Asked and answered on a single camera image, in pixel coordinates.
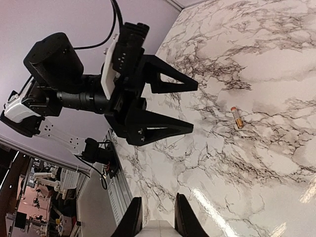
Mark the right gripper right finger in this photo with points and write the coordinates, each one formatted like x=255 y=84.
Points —
x=186 y=222

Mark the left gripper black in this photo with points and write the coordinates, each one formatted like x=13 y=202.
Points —
x=126 y=111

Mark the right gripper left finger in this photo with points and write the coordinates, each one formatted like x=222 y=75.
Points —
x=132 y=221

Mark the white remote control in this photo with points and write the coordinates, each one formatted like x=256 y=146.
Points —
x=158 y=228

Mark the black copper battery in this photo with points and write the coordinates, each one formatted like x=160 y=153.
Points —
x=237 y=117

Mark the white battery cover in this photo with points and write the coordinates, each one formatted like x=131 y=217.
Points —
x=174 y=139

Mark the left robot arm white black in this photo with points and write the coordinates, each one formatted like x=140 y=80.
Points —
x=57 y=81

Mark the front aluminium rail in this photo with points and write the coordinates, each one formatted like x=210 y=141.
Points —
x=119 y=193

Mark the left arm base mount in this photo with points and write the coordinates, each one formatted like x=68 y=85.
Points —
x=103 y=153

